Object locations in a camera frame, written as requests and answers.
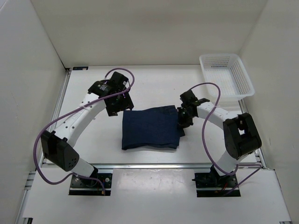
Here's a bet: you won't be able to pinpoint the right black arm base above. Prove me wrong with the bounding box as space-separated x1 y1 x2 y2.
192 171 241 198

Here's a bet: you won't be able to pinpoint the dark blue denim trousers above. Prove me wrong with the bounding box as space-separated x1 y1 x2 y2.
121 105 185 150

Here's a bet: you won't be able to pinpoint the aluminium rail frame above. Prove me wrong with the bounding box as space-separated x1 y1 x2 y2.
14 66 292 224

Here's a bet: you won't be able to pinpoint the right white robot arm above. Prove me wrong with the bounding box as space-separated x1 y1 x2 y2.
178 90 262 187

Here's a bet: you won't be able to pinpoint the white perforated plastic basket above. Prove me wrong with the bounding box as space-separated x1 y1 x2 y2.
199 53 255 102

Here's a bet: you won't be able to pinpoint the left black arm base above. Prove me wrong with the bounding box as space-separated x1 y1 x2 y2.
69 171 113 196

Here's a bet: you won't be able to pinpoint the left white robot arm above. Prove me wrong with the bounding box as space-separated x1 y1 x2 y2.
40 69 134 187

